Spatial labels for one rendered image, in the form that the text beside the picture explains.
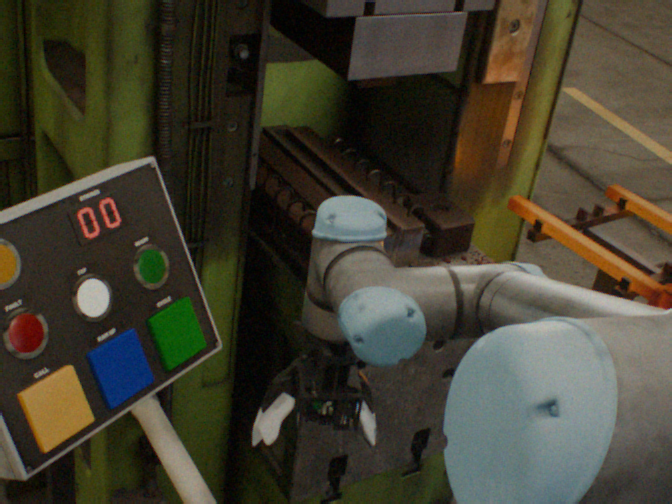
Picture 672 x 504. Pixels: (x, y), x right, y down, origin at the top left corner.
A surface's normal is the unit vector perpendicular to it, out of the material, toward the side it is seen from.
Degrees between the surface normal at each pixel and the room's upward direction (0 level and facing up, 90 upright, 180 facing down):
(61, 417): 60
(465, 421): 83
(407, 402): 90
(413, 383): 90
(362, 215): 0
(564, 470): 68
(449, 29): 90
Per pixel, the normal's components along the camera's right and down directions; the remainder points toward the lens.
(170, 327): 0.76, -0.09
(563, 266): 0.12, -0.85
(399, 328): 0.26, 0.53
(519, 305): -0.87, -0.39
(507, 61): 0.50, 0.50
